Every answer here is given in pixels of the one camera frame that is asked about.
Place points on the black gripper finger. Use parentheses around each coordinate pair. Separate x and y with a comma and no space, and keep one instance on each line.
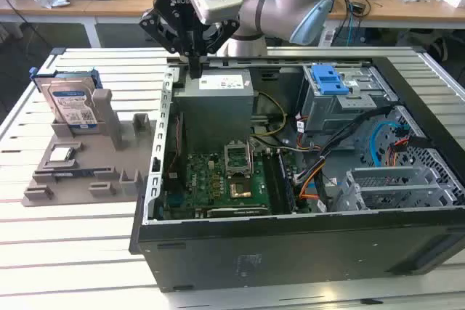
(160,30)
(221,36)

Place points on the hard disk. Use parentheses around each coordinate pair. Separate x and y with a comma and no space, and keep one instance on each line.
(69,99)

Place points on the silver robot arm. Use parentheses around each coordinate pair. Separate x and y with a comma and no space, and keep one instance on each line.
(276,5)

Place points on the silver disk bay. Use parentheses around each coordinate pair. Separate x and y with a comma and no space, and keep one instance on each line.
(392,188)

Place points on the wooden desk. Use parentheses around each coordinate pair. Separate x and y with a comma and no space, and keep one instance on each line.
(109,7)

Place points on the grey power supply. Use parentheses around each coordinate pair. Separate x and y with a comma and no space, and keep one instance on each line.
(214,114)

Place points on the blue plastic latch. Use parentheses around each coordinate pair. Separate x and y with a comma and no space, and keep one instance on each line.
(328,79)

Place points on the metal locking lever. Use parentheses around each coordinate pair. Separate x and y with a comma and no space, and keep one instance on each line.
(250,154)

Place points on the grey metal drive cage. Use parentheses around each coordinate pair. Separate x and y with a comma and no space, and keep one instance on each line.
(327,114)

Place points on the grey parts rack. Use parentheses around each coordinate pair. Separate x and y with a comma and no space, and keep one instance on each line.
(91,157)

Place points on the green motherboard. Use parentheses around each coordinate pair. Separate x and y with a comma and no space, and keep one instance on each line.
(203,179)

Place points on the CPU socket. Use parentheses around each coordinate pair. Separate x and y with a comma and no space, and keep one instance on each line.
(241,189)

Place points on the black RAM slot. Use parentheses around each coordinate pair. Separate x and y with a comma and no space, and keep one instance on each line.
(287,183)
(271,183)

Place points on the silver CPU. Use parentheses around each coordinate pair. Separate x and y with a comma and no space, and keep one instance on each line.
(62,155)

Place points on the dark blue RAM stick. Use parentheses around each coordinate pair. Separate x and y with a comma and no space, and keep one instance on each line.
(66,173)

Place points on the black expansion slot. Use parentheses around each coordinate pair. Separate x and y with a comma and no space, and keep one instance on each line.
(236,211)

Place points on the black PC case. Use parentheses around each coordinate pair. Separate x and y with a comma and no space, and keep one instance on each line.
(290,252)

